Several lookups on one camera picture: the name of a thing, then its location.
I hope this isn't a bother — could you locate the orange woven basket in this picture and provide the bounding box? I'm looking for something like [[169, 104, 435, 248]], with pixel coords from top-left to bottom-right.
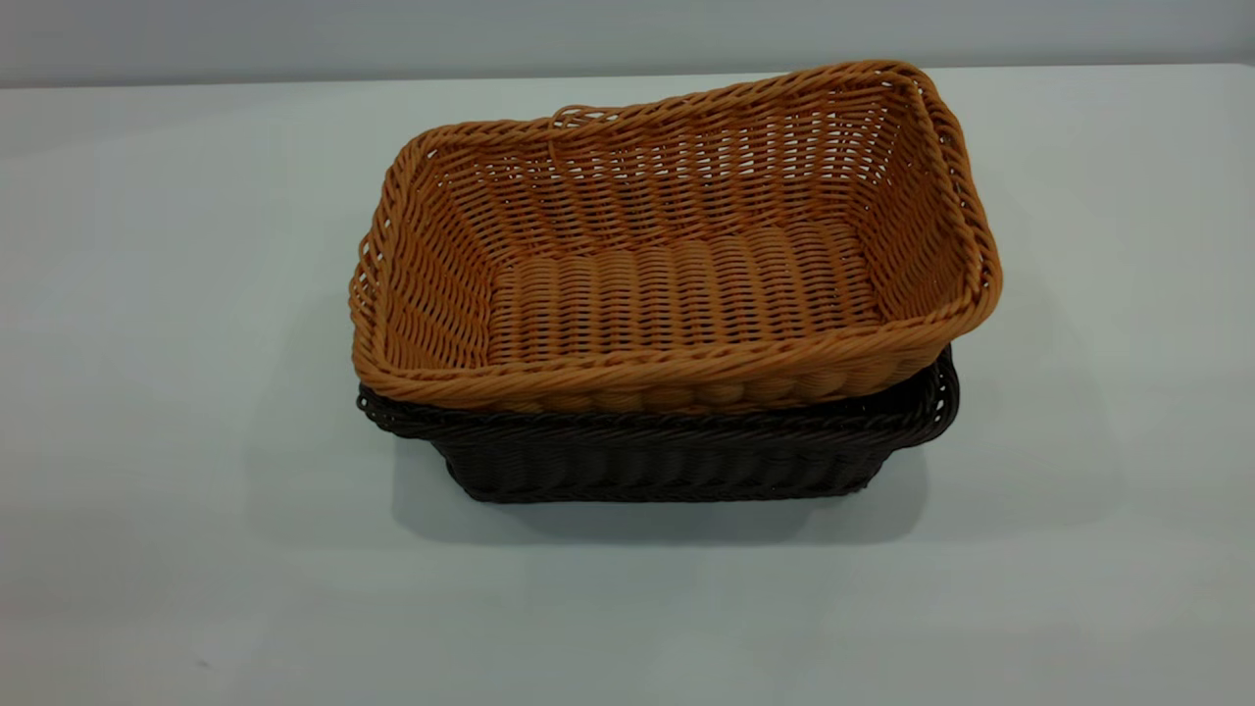
[[349, 60, 1003, 415]]

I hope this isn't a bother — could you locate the black woven basket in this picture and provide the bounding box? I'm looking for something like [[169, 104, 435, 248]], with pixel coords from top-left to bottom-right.
[[356, 343, 961, 505]]

